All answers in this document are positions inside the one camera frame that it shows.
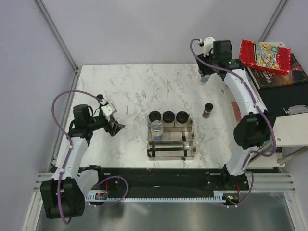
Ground clear three-slot organizer tray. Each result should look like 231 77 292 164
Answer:
147 113 196 161

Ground black-cap spice bottle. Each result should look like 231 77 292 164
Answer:
202 103 214 119
97 94 104 102

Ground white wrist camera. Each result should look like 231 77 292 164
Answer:
100 101 117 117
198 37 215 57

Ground white side table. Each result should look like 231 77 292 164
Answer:
221 42 308 167

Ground blue-label bottle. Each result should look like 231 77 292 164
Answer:
199 75 210 85
151 120 164 141

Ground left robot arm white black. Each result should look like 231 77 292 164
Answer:
40 103 125 223

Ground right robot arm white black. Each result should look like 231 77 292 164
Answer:
195 37 276 190

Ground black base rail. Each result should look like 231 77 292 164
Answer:
79 165 253 200

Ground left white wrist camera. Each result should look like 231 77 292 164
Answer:
100 101 117 117

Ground red children's book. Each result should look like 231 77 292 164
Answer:
239 39 291 75

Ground black clipboard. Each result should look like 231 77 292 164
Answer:
258 82 308 117

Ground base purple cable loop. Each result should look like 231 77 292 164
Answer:
89 175 128 208

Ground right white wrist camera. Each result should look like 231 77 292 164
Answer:
198 37 215 57

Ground black knob-lid glass jar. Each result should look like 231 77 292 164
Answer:
149 111 161 124

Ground white slotted cable duct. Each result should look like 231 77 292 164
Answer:
85 190 238 204

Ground dark hardcover book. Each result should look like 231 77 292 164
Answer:
246 53 308 90

